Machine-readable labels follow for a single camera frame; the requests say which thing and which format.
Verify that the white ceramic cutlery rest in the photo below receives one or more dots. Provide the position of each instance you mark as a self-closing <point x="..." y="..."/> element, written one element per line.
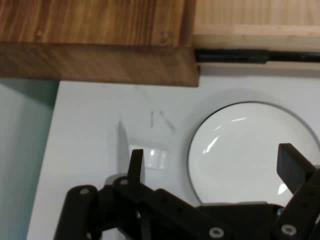
<point x="155" y="157"/>

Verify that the dark brown wooden cabinet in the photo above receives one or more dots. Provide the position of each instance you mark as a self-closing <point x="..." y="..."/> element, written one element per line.
<point x="87" y="37"/>

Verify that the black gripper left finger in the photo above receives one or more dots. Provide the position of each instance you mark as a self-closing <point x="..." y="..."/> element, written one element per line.
<point x="135" y="170"/>

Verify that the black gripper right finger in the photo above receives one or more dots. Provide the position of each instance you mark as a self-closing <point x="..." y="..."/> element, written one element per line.
<point x="290" y="165"/>

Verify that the serrated steel table knife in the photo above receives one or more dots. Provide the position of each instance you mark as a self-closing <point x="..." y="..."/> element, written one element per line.
<point x="122" y="150"/>

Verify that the white plate with black rim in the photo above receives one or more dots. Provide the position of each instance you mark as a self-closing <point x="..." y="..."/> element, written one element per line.
<point x="237" y="155"/>

